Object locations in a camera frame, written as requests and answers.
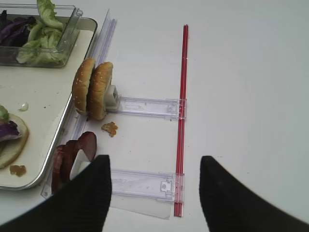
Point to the dark sausage slice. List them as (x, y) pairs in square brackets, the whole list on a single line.
[(87, 142), (62, 164)]

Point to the front sesame bun top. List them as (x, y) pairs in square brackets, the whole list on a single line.
[(80, 85)]

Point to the rear dark sausage slice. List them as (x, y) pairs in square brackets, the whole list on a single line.
[(87, 142)]

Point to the clear plastic salad box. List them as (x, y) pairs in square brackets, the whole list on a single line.
[(69, 15)]

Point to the front dark sausage slice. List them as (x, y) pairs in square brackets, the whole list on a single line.
[(62, 164)]

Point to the bottom bun on tray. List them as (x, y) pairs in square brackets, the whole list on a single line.
[(13, 136)]

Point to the right clear long rail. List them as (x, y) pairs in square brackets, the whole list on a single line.
[(98, 53)]

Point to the sesame bun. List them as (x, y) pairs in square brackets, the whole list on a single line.
[(100, 80), (80, 85)]

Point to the green lettuce in box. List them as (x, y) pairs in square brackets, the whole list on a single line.
[(46, 34)]

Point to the right upper clear pusher track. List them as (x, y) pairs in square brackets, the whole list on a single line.
[(172, 109)]

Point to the right lower clear pusher track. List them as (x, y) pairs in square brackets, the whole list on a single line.
[(165, 187)]

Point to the white pusher block behind buns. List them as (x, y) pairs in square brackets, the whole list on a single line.
[(111, 98)]

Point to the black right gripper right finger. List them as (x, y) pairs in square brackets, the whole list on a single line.
[(229, 206)]

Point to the rear sesame bun top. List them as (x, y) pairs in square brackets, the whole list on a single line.
[(100, 80)]

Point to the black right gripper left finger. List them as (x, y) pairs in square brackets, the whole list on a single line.
[(80, 206)]

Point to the brown crumb on table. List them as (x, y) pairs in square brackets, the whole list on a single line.
[(111, 128)]

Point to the lettuce leaf on bun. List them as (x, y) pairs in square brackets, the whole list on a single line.
[(3, 113)]

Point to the brown crumb on tray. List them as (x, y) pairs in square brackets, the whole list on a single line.
[(18, 170)]

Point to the purple cabbage pieces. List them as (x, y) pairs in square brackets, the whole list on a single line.
[(14, 33)]

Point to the white metal tray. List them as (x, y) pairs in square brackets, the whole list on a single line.
[(41, 97)]

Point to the right red rail strip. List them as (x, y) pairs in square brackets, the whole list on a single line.
[(178, 204)]

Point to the clear pusher track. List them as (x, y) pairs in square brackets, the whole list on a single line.
[(172, 109), (165, 187)]

